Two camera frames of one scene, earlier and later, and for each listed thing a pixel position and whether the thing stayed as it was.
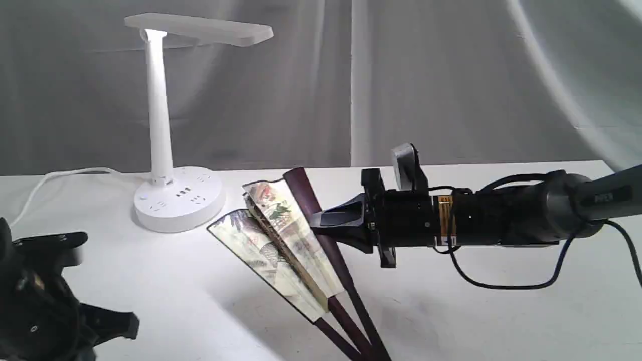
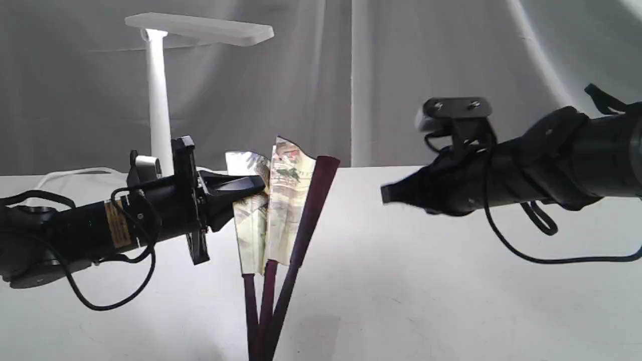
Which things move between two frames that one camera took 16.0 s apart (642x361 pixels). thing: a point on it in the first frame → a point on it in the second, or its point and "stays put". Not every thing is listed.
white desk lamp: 180,199 stays put
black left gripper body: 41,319 → 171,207
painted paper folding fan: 278,238 → 274,226
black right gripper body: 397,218 → 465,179
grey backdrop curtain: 339,84 stays put
